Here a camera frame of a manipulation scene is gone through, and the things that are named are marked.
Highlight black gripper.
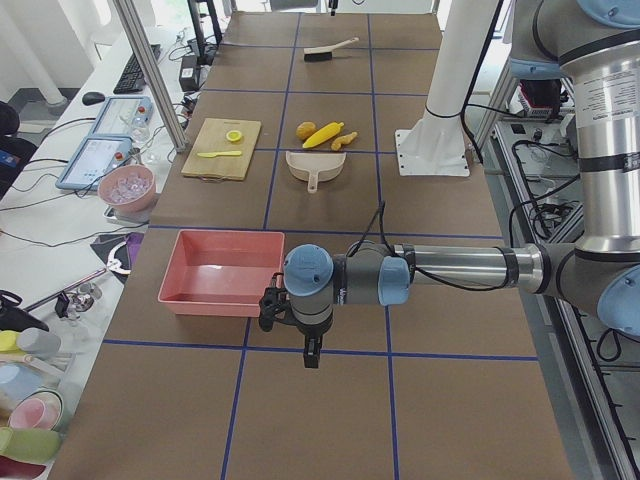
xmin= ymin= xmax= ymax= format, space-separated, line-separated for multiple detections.
xmin=258 ymin=273 xmax=320 ymax=369

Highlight beige plastic dustpan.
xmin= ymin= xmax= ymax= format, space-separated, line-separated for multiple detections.
xmin=285 ymin=151 xmax=346 ymax=194

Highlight yellow toy corn cob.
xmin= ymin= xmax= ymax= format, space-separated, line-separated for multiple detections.
xmin=302 ymin=122 xmax=344 ymax=149

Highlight beige hand brush black bristles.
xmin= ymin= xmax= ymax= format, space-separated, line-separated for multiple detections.
xmin=303 ymin=37 xmax=359 ymax=63

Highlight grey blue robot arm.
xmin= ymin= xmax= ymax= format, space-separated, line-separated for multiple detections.
xmin=259 ymin=1 xmax=639 ymax=368

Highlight pink plastic bin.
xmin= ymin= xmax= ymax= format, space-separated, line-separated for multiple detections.
xmin=158 ymin=229 xmax=285 ymax=317

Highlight tan toy ginger root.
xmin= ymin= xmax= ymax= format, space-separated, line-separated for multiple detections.
xmin=330 ymin=131 xmax=358 ymax=152

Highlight yellow plastic knife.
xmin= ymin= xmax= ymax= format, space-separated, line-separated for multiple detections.
xmin=196 ymin=150 xmax=243 ymax=159

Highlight wooden cutting board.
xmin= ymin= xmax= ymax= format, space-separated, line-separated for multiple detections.
xmin=181 ymin=118 xmax=262 ymax=181

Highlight brown toy potato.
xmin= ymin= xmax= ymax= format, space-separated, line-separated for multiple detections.
xmin=295 ymin=121 xmax=317 ymax=141

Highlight yellow lemon slices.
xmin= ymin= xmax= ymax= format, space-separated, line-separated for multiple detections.
xmin=225 ymin=130 xmax=243 ymax=143

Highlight pink bowl with clear pieces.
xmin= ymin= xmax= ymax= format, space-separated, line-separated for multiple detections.
xmin=98 ymin=165 xmax=156 ymax=213

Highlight lower blue teach pendant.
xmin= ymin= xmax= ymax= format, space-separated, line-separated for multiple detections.
xmin=56 ymin=135 xmax=133 ymax=191

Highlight blue teach pendant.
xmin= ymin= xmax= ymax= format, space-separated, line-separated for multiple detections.
xmin=90 ymin=95 xmax=153 ymax=136
xmin=56 ymin=135 xmax=133 ymax=191

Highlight stacked pastel cups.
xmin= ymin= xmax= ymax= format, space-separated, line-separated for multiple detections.
xmin=1 ymin=327 xmax=63 ymax=467

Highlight black power adapter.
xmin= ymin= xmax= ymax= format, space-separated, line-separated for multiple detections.
xmin=179 ymin=55 xmax=201 ymax=92

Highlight upper blue teach pendant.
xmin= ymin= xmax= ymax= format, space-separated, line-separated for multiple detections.
xmin=90 ymin=95 xmax=153 ymax=136

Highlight black keyboard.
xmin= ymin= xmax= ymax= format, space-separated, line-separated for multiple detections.
xmin=113 ymin=54 xmax=146 ymax=95

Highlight black computer mouse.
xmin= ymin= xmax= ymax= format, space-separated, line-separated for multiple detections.
xmin=81 ymin=91 xmax=106 ymax=106

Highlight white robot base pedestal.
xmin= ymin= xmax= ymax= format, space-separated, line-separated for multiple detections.
xmin=395 ymin=0 xmax=502 ymax=177

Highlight aluminium frame post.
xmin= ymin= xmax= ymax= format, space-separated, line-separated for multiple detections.
xmin=114 ymin=0 xmax=188 ymax=153

